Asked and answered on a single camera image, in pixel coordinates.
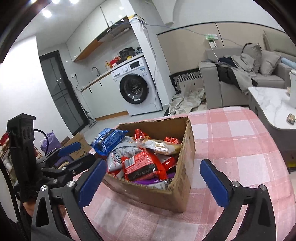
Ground blue cookie packet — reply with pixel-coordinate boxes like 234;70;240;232
91;128;129;156

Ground beige biscuit packet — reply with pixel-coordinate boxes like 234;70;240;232
135;138;182;155

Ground person's left hand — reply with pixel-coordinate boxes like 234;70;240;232
21;200;67;218

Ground cardboard box on floor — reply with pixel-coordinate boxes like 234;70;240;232
63;133;92;160

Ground purple bag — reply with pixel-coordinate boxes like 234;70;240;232
40;131;62;154

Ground silver white snack bag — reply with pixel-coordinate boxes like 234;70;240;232
107;136;142;172

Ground white kitchen base cabinets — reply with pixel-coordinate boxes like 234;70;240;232
82;74;126;118

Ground red orange snack packet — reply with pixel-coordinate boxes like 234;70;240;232
134;129;151;141

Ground white washing machine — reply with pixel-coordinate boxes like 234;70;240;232
111;56;163;116

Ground dark glass door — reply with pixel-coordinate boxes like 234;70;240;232
40;51;88;135

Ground brown cardboard SF box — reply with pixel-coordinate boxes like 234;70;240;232
103;116;196;212

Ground pink checked tablecloth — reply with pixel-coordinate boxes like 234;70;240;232
84;106;295;240

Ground red snack packet upright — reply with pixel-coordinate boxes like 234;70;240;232
164;137;181;145

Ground purple snack packet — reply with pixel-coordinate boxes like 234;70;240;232
133;172;175;185

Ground small round metal object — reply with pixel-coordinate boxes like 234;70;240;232
287;113;296;125

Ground crumpled beige cloth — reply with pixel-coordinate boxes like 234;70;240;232
169;87;205;115

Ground range hood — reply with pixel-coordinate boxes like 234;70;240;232
96;16;132;42

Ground white marble coffee table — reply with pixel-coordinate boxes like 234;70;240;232
247;86;296;153

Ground grey sofa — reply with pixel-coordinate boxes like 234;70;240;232
198;31;295;109

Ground white electric kettle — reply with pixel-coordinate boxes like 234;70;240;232
289;69;296;108

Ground dark clothes pile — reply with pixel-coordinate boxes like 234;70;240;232
216;53;258;94

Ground grey square cushion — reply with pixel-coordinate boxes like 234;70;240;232
259;50;281;76

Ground white power strip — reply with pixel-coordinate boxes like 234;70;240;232
205;34;218;49

